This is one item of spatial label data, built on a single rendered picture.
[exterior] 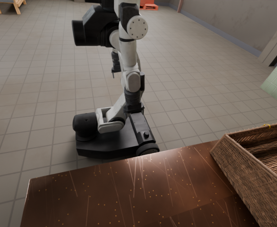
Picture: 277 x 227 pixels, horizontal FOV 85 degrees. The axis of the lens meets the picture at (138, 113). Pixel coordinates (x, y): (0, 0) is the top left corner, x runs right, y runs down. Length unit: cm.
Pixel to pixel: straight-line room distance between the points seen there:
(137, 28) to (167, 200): 65
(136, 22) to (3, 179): 138
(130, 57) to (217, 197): 68
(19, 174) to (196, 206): 125
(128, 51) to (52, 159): 112
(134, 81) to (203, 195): 56
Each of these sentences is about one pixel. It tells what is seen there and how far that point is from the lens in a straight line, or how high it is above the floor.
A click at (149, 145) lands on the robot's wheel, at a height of 20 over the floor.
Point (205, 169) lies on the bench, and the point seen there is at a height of 58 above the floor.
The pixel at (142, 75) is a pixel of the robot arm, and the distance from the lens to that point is 76.
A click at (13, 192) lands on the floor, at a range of 146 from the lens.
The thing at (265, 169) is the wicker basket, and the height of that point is 77.
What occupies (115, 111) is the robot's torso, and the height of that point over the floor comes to 39.
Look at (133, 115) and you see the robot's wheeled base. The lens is 143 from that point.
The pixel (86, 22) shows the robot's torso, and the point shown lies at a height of 100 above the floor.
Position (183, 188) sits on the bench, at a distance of 72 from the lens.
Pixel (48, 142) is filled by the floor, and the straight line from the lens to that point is 159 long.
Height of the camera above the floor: 122
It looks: 45 degrees down
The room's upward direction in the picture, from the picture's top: 9 degrees clockwise
